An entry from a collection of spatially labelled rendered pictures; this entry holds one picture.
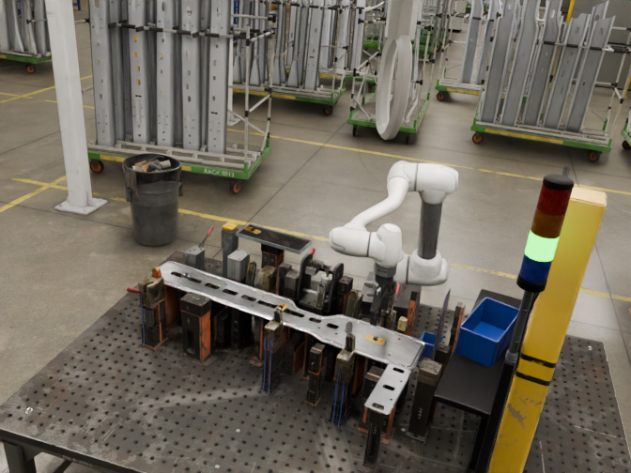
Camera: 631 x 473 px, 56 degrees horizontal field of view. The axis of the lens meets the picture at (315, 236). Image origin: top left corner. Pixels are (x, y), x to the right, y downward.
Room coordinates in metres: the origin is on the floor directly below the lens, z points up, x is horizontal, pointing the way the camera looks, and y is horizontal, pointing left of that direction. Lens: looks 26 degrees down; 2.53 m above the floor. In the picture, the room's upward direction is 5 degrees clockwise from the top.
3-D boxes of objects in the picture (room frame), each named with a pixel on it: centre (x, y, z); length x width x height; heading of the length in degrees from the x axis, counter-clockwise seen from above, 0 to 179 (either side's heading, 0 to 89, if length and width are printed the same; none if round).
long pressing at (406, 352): (2.32, 0.15, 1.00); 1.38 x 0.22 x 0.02; 67
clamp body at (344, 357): (1.97, -0.16, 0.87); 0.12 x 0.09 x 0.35; 157
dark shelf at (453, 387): (2.15, -0.77, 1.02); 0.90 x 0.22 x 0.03; 157
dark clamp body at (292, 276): (2.51, 0.08, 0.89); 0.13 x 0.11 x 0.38; 157
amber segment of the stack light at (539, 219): (1.33, -0.56, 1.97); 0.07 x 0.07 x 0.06
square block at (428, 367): (1.91, -0.49, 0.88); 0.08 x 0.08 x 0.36; 67
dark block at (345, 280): (2.43, -0.16, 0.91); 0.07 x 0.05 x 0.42; 157
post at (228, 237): (2.82, 0.45, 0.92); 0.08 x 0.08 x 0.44; 67
